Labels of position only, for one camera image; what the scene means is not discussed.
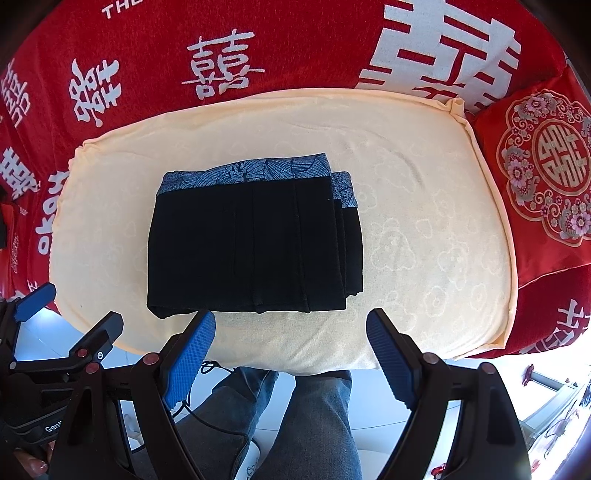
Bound white shoe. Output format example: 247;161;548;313
238;439;266;480

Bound cream yellow towel mat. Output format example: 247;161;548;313
48;88;517;376

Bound person's right leg grey jeans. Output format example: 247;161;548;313
272;369;365;480

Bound red printed blanket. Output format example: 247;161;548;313
0;0;591;361

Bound black cable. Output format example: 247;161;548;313
170;359;243;437

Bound person's leg grey jeans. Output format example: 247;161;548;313
173;366;281;480
272;369;365;480

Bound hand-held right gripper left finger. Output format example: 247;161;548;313
46;310;217;480

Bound person's left leg grey jeans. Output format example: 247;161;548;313
173;366;281;480

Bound red embroidered pillow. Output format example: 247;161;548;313
470;68;591;291

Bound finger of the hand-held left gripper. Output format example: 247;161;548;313
9;311;125;374
0;283;57;334

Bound white furniture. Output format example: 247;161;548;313
521;364;591;446

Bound black pants with blue waistband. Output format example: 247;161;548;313
147;152;365;319

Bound person's left hand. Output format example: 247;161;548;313
11;440;52;480

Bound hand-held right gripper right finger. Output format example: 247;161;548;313
366;308;532;480

